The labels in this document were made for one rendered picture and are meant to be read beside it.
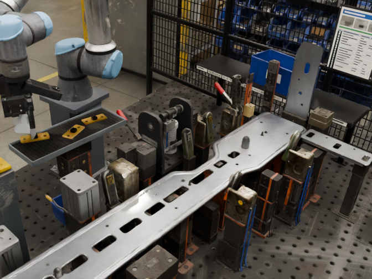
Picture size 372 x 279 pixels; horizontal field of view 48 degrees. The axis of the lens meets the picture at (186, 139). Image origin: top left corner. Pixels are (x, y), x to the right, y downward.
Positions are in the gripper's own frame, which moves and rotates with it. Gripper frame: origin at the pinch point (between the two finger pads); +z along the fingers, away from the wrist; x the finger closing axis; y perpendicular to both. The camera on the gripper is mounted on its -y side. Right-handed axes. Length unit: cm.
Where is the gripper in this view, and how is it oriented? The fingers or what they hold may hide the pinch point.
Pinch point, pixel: (34, 133)
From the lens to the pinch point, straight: 134.5
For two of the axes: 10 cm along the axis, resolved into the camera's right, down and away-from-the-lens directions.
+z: -0.6, 8.4, 5.4
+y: -9.1, 1.8, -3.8
